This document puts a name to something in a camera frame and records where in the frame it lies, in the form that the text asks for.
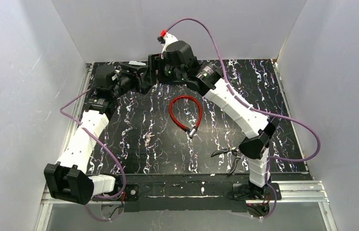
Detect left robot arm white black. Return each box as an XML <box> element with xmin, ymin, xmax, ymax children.
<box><xmin>44</xmin><ymin>61</ymin><xmax>156</xmax><ymax>205</ymax></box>

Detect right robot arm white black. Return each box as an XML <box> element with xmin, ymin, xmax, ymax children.
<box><xmin>149</xmin><ymin>38</ymin><xmax>279</xmax><ymax>189</ymax></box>

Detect white rectangular box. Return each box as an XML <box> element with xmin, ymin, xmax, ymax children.
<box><xmin>128</xmin><ymin>61</ymin><xmax>147</xmax><ymax>66</ymax></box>

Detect black pliers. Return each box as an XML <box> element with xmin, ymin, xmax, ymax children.
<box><xmin>210</xmin><ymin>145</ymin><xmax>244</xmax><ymax>176</ymax></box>

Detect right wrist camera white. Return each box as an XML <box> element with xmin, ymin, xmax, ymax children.
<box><xmin>157</xmin><ymin>29</ymin><xmax>178</xmax><ymax>53</ymax></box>

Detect red cable bike lock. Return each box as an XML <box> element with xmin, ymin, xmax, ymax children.
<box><xmin>169</xmin><ymin>95</ymin><xmax>203</xmax><ymax>138</ymax></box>

